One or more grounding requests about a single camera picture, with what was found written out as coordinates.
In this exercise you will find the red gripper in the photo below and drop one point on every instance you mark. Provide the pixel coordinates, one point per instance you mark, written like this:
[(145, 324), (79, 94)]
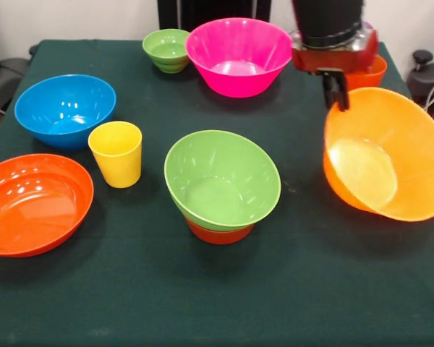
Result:
[(332, 59)]

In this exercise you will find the large yellow-orange bowl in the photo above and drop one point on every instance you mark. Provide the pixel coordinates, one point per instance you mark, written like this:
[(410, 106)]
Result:
[(412, 152)]

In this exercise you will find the large green bowl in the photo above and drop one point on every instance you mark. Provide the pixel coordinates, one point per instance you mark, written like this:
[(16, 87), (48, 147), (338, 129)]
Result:
[(220, 180)]

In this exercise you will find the small green ribbed bowl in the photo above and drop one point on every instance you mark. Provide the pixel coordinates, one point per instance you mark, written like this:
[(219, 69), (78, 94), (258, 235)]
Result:
[(166, 48)]

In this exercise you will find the small orange bowl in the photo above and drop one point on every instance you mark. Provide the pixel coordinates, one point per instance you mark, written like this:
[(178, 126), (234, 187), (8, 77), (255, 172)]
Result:
[(220, 236)]

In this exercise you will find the orange cup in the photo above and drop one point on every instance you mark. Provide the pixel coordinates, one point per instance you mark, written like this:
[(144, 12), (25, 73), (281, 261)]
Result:
[(369, 79)]

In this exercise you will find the black rounded base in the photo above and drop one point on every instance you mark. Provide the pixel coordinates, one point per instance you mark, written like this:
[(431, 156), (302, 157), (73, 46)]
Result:
[(419, 83)]

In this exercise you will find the black clamp knob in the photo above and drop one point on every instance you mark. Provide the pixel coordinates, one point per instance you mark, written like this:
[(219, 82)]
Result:
[(422, 56)]

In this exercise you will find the large pink bowl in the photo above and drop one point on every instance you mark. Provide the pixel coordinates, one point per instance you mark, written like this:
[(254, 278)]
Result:
[(238, 47)]

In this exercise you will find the yellow cup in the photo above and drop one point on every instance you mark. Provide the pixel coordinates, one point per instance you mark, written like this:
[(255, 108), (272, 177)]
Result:
[(117, 162)]

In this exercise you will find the dark green tablecloth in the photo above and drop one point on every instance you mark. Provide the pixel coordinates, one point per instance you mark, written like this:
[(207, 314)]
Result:
[(202, 289)]

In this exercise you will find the blue bowl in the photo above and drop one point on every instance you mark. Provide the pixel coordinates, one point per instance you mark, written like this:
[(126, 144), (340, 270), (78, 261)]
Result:
[(65, 108)]

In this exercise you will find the small black knob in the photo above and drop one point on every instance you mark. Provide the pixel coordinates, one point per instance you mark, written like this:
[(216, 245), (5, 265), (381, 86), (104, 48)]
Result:
[(33, 50)]

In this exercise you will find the wide shallow orange bowl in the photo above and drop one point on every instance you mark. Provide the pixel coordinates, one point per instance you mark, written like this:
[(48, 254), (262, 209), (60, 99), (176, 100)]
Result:
[(32, 206)]

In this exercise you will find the dark grey chair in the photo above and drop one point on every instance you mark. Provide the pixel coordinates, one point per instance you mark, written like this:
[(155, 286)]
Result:
[(3, 83)]

